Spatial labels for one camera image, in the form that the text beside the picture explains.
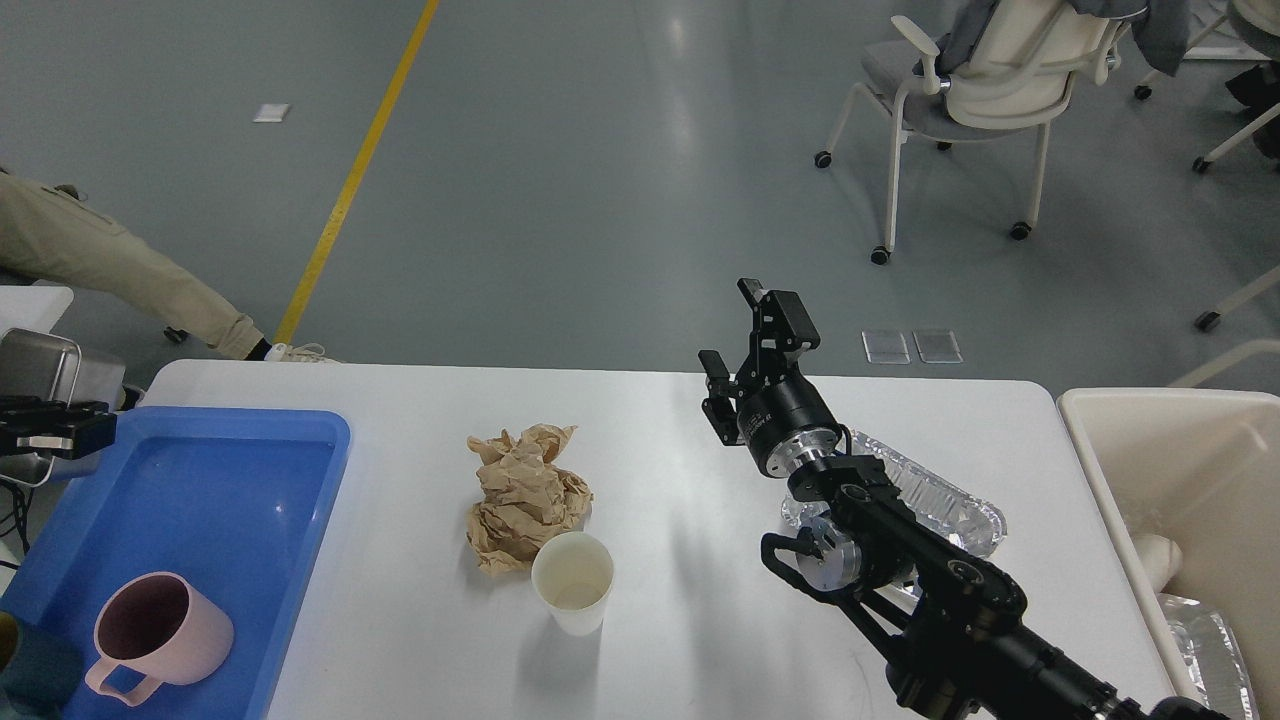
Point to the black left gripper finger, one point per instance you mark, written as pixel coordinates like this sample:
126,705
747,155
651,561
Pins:
70,430

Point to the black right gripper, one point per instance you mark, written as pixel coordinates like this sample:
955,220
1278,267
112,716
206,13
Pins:
771,406

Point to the stainless steel rectangular tray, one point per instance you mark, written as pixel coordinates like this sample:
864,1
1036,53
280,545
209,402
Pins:
55,369

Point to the pink plastic mug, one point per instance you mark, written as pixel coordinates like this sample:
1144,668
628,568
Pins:
156,630

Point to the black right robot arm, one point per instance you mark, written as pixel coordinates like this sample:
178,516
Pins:
948,624

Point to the white side table left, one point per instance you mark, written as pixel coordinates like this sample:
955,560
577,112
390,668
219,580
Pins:
34,308

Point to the blue plastic tray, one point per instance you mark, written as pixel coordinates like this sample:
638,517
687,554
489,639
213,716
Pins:
236,501

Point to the person in beige trousers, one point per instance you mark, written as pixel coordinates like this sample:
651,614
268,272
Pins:
49,234

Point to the floor outlet plate right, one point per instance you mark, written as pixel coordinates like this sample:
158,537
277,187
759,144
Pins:
937,346

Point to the teal object bottom left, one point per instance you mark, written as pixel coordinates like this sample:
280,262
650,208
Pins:
40,671

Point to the white sneaker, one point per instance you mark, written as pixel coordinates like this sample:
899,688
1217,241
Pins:
309,353

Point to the crumpled brown paper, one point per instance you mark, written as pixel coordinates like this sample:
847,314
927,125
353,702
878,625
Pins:
527,498

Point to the white paper cup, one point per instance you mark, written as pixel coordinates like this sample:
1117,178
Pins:
573,576

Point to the crumpled aluminium foil container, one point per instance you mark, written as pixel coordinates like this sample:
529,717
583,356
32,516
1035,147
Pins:
972,524

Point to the white floor marker tile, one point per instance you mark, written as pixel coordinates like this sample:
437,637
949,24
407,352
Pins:
271,113

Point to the white office chair grey seat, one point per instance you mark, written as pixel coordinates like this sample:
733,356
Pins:
1021,75

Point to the beige plastic bin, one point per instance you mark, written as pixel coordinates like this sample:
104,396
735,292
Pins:
1199,467

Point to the grey jacket on chair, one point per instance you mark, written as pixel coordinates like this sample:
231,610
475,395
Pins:
1160,30

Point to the foil piece in bin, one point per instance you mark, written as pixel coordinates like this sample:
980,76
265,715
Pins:
1211,656

